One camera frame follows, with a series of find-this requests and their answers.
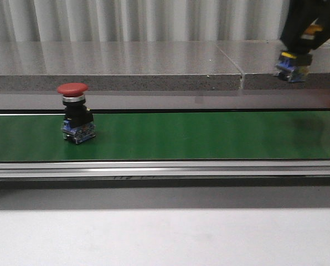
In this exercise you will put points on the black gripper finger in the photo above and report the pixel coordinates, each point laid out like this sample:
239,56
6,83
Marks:
300,16
322,19

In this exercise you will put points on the grey stone slab right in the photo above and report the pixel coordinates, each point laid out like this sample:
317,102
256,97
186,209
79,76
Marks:
257,58

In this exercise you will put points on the green conveyor belt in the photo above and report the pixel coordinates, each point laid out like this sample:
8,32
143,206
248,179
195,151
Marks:
171,136

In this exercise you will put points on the white pleated curtain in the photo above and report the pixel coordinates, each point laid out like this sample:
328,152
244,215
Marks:
123,21

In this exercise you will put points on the grey stone counter slab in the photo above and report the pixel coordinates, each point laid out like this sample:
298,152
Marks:
40,67

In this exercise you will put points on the aluminium conveyor side rail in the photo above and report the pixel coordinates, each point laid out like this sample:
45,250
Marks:
137,170

